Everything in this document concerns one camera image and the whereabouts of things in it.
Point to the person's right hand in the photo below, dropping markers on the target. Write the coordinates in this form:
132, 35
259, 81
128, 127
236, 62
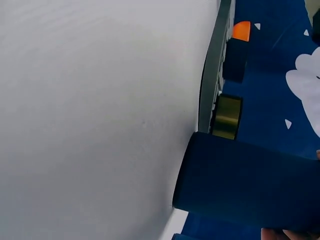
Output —
300, 235

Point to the dark blue cylinder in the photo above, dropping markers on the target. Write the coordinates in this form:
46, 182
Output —
240, 180

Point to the gold tape roll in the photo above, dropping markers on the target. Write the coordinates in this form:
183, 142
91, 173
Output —
227, 117

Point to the grey tray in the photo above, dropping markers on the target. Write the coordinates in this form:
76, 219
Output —
209, 82

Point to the dark blue block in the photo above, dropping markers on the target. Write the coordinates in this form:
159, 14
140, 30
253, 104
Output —
235, 60

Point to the orange block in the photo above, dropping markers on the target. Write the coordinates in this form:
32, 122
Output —
242, 30

